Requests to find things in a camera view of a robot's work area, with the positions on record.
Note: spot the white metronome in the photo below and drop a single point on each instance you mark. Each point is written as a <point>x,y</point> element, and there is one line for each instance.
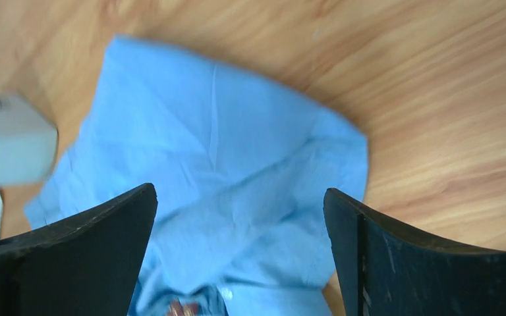
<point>28,142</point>

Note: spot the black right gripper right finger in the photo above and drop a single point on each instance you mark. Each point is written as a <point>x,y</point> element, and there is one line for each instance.
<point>388,267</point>

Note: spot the light blue shirt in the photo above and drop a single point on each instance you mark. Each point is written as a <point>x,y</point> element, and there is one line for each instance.
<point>240,165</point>

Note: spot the gold leaf brooch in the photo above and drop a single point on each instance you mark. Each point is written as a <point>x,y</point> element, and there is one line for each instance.
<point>176,308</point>

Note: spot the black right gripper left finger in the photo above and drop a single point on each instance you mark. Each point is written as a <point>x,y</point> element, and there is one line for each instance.
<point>85,264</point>

